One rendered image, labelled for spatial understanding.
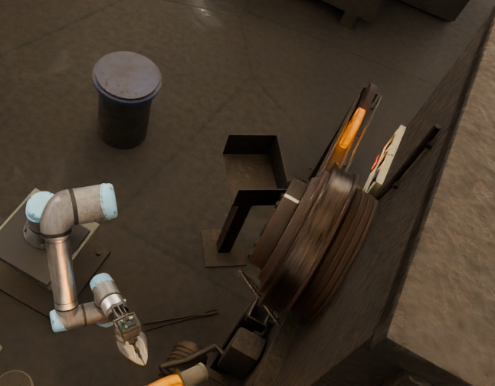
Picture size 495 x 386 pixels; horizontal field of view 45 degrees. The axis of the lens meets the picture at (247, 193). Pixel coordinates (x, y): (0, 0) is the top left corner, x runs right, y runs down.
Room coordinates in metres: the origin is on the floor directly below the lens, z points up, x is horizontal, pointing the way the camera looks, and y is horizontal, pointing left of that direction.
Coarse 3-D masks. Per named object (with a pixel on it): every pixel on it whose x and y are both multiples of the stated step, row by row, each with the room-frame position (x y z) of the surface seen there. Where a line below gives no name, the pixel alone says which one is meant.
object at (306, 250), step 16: (336, 176) 1.03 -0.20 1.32; (352, 176) 1.08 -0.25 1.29; (336, 192) 0.96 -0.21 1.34; (320, 208) 0.90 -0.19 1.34; (336, 208) 0.92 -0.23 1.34; (320, 224) 0.86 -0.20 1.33; (304, 240) 0.81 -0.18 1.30; (320, 240) 0.82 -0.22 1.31; (288, 256) 0.78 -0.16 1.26; (304, 256) 0.78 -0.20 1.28; (288, 272) 0.75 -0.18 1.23; (304, 272) 0.76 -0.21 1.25; (272, 288) 0.72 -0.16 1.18; (288, 288) 0.73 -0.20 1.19; (272, 304) 0.72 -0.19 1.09
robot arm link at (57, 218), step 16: (64, 192) 0.87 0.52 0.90; (48, 208) 0.80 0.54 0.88; (64, 208) 0.82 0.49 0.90; (48, 224) 0.77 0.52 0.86; (64, 224) 0.79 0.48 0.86; (48, 240) 0.74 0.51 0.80; (64, 240) 0.76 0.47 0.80; (48, 256) 0.71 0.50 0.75; (64, 256) 0.73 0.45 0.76; (64, 272) 0.70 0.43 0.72; (64, 288) 0.66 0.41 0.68; (64, 304) 0.63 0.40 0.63; (80, 304) 0.67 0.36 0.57; (64, 320) 0.60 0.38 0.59; (80, 320) 0.62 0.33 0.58
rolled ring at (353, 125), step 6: (360, 108) 1.88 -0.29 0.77; (354, 114) 1.91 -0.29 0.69; (360, 114) 1.83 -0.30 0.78; (354, 120) 1.79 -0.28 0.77; (360, 120) 1.80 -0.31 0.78; (348, 126) 1.87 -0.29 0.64; (354, 126) 1.77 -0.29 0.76; (348, 132) 1.75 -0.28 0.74; (354, 132) 1.76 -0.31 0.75; (342, 138) 1.81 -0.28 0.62; (348, 138) 1.74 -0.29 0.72; (342, 144) 1.74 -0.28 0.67; (348, 144) 1.74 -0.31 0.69
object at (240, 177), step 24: (240, 144) 1.52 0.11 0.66; (264, 144) 1.57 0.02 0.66; (240, 168) 1.46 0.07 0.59; (264, 168) 1.51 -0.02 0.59; (240, 192) 1.27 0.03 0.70; (264, 192) 1.32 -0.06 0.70; (240, 216) 1.38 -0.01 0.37; (216, 240) 1.43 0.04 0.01; (240, 240) 1.48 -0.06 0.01; (216, 264) 1.31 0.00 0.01; (240, 264) 1.36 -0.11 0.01
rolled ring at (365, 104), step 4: (372, 84) 2.06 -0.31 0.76; (368, 88) 2.05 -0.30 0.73; (372, 88) 2.03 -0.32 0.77; (376, 88) 2.04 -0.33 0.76; (364, 92) 2.09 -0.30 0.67; (368, 92) 2.00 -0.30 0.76; (372, 92) 2.00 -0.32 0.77; (364, 96) 2.08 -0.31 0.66; (368, 96) 1.98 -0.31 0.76; (372, 96) 1.98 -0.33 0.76; (360, 100) 2.06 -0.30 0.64; (364, 100) 1.96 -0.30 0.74; (368, 100) 1.96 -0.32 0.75; (360, 104) 2.05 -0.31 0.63; (364, 104) 1.95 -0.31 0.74; (368, 104) 1.95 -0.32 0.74; (356, 108) 2.03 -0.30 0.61; (364, 108) 1.94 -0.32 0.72; (368, 108) 1.94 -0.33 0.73; (364, 116) 1.93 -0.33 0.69
